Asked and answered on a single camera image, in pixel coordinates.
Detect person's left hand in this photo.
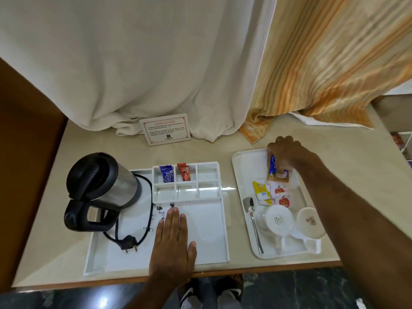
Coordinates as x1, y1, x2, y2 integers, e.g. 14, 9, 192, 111
148, 206, 197, 280

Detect person's right hand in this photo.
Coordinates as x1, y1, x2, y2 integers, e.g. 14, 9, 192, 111
266, 135, 322, 177

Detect blue and tan tea bag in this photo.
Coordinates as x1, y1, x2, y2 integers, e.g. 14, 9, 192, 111
266, 156, 292, 184
268, 154, 280, 176

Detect white compartment tray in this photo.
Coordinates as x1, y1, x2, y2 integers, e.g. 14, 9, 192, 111
83, 161, 231, 276

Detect yellow sachet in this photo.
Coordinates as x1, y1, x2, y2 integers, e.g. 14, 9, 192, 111
252, 179, 273, 206

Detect silver metal spoon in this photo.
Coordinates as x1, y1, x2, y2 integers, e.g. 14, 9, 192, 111
243, 197, 264, 254

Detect white cup grey-print lid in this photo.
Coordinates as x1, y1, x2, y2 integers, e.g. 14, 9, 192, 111
256, 204, 294, 251

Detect white cup red-print lid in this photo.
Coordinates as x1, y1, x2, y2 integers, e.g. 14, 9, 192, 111
289, 206, 327, 254

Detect blue sachet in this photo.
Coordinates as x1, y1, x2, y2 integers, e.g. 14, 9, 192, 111
159, 165, 176, 184

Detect black and steel electric kettle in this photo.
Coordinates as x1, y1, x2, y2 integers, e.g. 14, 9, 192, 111
64, 152, 143, 233

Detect person's left forearm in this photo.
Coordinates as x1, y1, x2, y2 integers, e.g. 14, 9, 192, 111
124, 273, 194, 309

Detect person's right forearm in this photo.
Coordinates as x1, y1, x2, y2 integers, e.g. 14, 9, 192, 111
294, 154, 412, 309

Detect flat white serving tray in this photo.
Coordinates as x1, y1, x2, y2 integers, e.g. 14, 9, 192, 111
231, 148, 327, 260

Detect person's left black sandal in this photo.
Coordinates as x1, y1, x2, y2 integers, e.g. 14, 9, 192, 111
179, 279, 202, 309

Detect person's black sandal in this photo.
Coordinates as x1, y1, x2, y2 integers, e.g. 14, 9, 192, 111
215, 274, 244, 303
179, 279, 202, 309

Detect person's right black sandal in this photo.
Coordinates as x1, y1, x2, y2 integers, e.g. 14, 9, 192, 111
215, 274, 244, 303

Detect person's white trousers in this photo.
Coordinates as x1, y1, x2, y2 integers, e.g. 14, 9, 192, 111
183, 291, 242, 309

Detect white folded cloth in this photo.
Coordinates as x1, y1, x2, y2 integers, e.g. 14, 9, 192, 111
288, 111, 374, 130

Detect orange striped curtain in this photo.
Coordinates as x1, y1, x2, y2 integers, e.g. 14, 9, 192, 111
239, 0, 412, 145

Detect white notice card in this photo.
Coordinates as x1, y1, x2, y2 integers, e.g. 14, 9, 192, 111
139, 113, 191, 147

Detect brown wooden side panel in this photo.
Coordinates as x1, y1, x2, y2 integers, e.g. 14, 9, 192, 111
0, 58, 67, 293

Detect white curtain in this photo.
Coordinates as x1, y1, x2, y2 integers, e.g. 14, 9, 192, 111
0, 0, 278, 142

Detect black kettle power cord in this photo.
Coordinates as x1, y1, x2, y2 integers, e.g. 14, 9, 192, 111
103, 173, 154, 254

